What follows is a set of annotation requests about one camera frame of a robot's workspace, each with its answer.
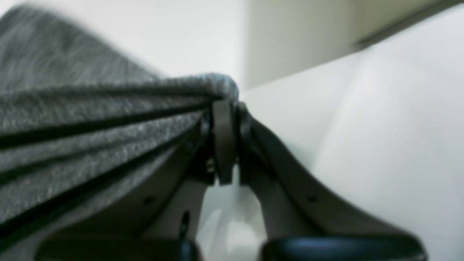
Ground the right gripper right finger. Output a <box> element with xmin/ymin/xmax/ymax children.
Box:
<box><xmin>237</xmin><ymin>103</ymin><xmax>428</xmax><ymax>261</ymax></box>

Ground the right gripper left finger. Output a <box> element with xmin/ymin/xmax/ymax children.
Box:
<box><xmin>35</xmin><ymin>100</ymin><xmax>236</xmax><ymax>261</ymax></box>

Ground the grey t-shirt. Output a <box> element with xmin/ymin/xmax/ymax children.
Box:
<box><xmin>1</xmin><ymin>4</ymin><xmax>239</xmax><ymax>261</ymax></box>

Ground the white table partition panel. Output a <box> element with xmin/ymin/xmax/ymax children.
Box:
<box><xmin>243</xmin><ymin>0</ymin><xmax>463</xmax><ymax>89</ymax></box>

